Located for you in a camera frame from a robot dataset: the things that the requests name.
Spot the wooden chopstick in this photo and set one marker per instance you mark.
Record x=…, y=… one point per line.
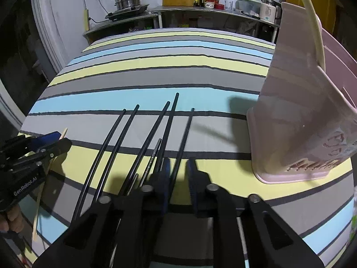
x=313, y=22
x=39, y=203

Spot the clear plastic container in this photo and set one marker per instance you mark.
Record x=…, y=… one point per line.
x=248, y=5

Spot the metal kitchen counter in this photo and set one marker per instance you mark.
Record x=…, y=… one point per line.
x=173, y=9

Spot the red lidded jar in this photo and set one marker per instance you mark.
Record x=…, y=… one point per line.
x=209, y=1

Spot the black induction cooker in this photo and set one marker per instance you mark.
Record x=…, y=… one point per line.
x=127, y=13

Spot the thin metal chopstick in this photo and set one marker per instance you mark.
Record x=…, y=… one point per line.
x=152, y=157
x=133, y=184

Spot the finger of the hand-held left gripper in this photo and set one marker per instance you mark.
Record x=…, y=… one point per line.
x=60, y=146
x=46, y=139

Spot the beige power strip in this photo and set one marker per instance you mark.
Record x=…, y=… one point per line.
x=86, y=19

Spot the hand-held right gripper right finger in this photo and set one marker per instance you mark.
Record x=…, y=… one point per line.
x=192, y=184

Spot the white electric kettle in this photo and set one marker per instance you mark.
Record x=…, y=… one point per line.
x=269, y=11

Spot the striped tablecloth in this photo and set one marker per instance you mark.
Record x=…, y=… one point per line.
x=156, y=67

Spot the person's left hand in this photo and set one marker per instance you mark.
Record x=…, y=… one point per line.
x=12, y=219

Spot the clear glass cup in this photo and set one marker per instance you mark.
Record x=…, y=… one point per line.
x=228, y=5

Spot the pink plastic utensil holder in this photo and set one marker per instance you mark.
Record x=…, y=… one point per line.
x=295, y=111

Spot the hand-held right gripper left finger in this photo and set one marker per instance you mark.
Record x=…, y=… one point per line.
x=166, y=181

